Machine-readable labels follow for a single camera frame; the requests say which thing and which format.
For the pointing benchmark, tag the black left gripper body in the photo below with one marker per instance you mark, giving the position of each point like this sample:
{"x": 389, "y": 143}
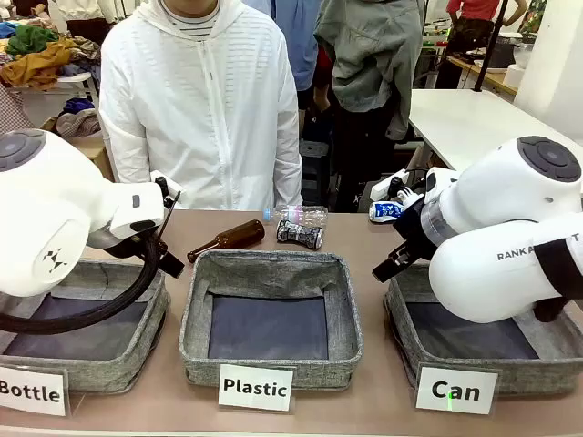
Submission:
{"x": 127, "y": 246}

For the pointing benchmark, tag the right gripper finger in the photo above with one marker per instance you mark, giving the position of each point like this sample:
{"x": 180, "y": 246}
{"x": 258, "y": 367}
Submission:
{"x": 385, "y": 272}
{"x": 403, "y": 255}

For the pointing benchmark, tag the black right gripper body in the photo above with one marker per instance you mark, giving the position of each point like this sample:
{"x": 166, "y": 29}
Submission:
{"x": 416, "y": 232}

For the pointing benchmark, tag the blue and white can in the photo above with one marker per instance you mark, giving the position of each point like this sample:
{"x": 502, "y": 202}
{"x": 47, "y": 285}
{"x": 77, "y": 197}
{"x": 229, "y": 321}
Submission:
{"x": 385, "y": 211}

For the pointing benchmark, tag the brown glass bottle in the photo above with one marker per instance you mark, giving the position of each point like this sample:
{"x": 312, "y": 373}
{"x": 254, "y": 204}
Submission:
{"x": 237, "y": 236}

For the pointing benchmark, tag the crushed black can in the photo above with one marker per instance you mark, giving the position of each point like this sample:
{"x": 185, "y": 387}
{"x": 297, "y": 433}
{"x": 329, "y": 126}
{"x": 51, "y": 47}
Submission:
{"x": 298, "y": 234}

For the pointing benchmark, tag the small clear plastic bottle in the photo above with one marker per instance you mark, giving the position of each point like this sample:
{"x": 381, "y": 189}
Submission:
{"x": 303, "y": 214}

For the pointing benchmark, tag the person's right forearm white sleeve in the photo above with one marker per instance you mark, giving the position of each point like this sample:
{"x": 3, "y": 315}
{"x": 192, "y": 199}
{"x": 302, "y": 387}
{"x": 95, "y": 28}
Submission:
{"x": 129, "y": 159}

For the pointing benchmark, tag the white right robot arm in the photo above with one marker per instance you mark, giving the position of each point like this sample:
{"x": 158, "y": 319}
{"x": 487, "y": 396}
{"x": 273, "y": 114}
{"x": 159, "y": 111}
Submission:
{"x": 492, "y": 200}

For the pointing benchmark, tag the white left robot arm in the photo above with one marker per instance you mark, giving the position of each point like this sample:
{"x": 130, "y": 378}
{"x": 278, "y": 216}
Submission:
{"x": 54, "y": 205}

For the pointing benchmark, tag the person's left forearm white sleeve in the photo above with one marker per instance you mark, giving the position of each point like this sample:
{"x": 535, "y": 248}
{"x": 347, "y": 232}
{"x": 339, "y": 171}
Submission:
{"x": 289, "y": 182}

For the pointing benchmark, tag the grey fabric basket for plastic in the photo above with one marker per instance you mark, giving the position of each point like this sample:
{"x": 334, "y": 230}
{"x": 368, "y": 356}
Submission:
{"x": 200, "y": 355}

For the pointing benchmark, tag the grey fabric basket for bottles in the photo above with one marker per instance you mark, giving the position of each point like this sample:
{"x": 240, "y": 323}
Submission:
{"x": 114, "y": 364}

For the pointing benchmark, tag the white Can label sign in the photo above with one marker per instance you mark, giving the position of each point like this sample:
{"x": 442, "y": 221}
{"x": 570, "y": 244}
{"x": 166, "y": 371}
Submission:
{"x": 455, "y": 390}

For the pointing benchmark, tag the grey fabric basket for cans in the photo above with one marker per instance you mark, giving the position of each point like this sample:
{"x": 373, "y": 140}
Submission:
{"x": 524, "y": 364}

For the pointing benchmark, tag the cardboard box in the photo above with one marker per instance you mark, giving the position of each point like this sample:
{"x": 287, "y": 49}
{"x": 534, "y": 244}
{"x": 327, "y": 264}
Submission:
{"x": 96, "y": 152}

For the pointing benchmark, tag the black plastic stool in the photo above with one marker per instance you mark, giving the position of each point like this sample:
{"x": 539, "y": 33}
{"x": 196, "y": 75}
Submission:
{"x": 315, "y": 173}

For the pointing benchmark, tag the large white table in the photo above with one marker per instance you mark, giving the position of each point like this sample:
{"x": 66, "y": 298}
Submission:
{"x": 478, "y": 123}

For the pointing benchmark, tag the white Plastic label sign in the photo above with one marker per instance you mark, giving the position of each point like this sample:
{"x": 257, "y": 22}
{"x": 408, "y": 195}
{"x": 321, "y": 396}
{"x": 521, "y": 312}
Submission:
{"x": 255, "y": 387}

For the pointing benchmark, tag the person in white hoodie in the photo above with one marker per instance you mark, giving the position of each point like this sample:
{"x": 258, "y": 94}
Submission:
{"x": 200, "y": 100}

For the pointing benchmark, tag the white table with clothes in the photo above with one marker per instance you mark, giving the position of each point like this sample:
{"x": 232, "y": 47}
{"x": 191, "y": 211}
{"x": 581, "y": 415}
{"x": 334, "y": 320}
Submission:
{"x": 77, "y": 82}

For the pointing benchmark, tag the wooden workbench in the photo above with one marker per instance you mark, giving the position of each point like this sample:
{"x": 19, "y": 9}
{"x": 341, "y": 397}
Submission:
{"x": 487, "y": 75}

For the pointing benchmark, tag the white Bottle label sign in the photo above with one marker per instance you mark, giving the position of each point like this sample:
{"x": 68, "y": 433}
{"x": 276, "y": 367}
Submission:
{"x": 32, "y": 391}

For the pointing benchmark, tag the person in grey jacket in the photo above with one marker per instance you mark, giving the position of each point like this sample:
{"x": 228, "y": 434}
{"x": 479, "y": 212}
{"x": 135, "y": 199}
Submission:
{"x": 364, "y": 54}

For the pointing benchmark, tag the person in red top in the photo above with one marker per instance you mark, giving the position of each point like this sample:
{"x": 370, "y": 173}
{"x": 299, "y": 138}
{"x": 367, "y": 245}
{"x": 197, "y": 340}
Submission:
{"x": 469, "y": 41}

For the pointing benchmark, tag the mustard yellow cloth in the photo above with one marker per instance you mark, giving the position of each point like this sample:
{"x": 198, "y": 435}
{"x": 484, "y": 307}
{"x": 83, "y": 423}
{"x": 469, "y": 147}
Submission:
{"x": 36, "y": 68}

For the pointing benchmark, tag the black stand pole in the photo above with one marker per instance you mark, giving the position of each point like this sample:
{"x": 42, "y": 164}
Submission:
{"x": 489, "y": 45}

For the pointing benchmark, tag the green cloth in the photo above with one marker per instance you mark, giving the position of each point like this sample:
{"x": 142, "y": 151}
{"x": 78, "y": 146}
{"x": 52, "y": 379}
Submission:
{"x": 29, "y": 41}

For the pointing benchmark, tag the person in blue shirt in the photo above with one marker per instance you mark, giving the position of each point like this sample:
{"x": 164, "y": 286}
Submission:
{"x": 296, "y": 36}

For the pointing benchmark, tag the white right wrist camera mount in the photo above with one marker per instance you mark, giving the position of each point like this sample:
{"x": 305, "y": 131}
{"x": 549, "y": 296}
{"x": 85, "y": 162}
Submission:
{"x": 387, "y": 184}

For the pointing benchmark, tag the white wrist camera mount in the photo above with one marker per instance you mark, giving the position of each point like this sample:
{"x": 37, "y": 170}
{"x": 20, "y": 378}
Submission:
{"x": 167, "y": 184}
{"x": 387, "y": 184}

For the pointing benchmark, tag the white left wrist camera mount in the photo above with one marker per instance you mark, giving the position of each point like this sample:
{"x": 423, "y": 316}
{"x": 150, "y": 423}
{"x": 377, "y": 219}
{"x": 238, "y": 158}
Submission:
{"x": 167, "y": 184}

